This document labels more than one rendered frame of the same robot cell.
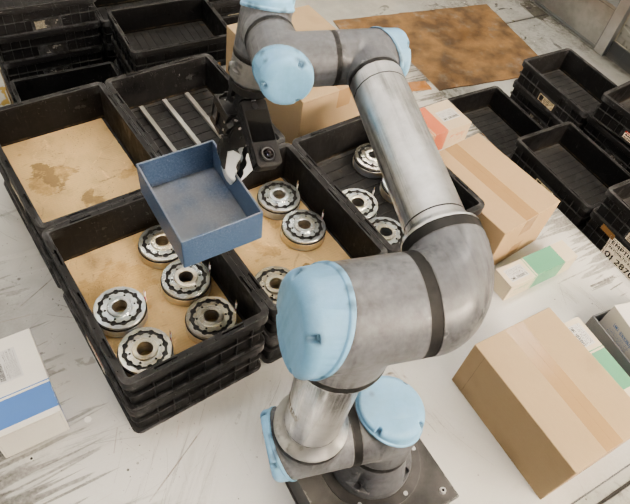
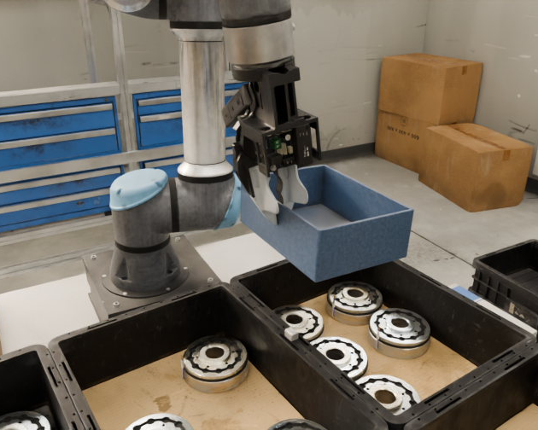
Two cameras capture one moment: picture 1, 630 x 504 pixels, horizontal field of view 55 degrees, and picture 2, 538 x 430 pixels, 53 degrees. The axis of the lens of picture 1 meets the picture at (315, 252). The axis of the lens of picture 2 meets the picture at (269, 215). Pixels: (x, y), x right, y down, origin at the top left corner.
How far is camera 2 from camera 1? 1.51 m
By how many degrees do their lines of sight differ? 104
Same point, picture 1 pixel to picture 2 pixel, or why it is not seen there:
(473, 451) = (30, 328)
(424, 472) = (102, 266)
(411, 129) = not seen: outside the picture
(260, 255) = (234, 418)
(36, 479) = not seen: hidden behind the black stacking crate
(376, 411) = (153, 174)
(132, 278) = (406, 377)
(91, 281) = (455, 371)
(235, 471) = not seen: hidden behind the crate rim
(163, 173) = (381, 243)
